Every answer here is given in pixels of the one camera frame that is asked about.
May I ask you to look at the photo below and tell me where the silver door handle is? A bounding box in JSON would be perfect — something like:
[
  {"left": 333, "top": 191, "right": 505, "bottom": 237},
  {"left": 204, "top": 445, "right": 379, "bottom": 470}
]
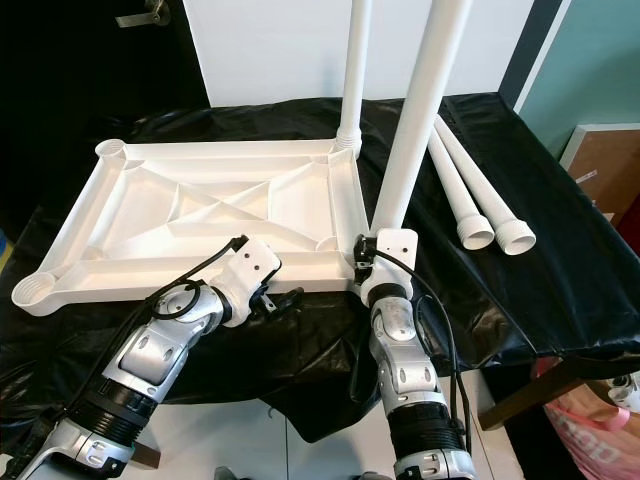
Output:
[{"left": 115, "top": 0, "right": 171, "bottom": 28}]

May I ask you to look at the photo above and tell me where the white plastic table leg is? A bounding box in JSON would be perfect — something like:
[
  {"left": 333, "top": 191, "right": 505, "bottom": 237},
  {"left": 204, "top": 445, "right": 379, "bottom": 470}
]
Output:
[
  {"left": 425, "top": 125, "right": 496, "bottom": 251},
  {"left": 335, "top": 0, "right": 373, "bottom": 156},
  {"left": 435, "top": 115, "right": 538, "bottom": 256},
  {"left": 368, "top": 0, "right": 473, "bottom": 241}
]

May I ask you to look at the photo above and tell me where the white panel with cardboard face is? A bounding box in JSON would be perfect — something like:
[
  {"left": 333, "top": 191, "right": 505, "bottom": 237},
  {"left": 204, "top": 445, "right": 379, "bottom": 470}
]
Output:
[{"left": 558, "top": 123, "right": 640, "bottom": 226}]

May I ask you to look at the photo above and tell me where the brown wooden table leg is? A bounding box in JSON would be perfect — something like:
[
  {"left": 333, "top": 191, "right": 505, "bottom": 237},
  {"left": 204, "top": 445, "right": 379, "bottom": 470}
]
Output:
[
  {"left": 480, "top": 355, "right": 640, "bottom": 431},
  {"left": 130, "top": 440, "right": 161, "bottom": 469}
]

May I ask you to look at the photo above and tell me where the black plastic table cover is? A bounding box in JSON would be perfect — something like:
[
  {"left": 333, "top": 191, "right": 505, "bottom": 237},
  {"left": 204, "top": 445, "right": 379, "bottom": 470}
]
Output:
[{"left": 0, "top": 93, "right": 640, "bottom": 441}]

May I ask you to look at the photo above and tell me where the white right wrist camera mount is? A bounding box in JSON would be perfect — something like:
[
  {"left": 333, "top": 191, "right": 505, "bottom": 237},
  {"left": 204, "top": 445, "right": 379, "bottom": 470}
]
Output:
[{"left": 360, "top": 228, "right": 418, "bottom": 301}]

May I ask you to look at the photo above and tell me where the white plastic children table top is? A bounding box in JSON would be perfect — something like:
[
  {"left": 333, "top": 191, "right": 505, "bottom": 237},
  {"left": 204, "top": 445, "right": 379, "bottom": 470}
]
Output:
[{"left": 12, "top": 138, "right": 364, "bottom": 317}]

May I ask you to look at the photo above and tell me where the pink plastic bag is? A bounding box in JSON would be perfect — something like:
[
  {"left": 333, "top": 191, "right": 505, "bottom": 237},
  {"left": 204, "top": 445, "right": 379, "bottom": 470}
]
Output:
[{"left": 540, "top": 355, "right": 640, "bottom": 480}]

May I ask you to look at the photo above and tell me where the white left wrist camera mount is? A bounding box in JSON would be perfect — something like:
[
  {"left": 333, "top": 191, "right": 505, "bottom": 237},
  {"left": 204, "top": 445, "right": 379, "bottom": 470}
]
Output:
[{"left": 220, "top": 240, "right": 283, "bottom": 326}]

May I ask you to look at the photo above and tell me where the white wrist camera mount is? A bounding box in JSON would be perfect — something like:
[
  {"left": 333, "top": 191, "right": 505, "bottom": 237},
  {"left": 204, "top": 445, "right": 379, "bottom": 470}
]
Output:
[
  {"left": 220, "top": 240, "right": 283, "bottom": 326},
  {"left": 360, "top": 228, "right": 418, "bottom": 301}
]

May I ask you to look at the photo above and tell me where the black door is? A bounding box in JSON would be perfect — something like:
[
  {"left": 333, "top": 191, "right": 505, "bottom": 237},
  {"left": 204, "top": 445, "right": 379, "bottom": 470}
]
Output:
[{"left": 0, "top": 0, "right": 206, "bottom": 216}]

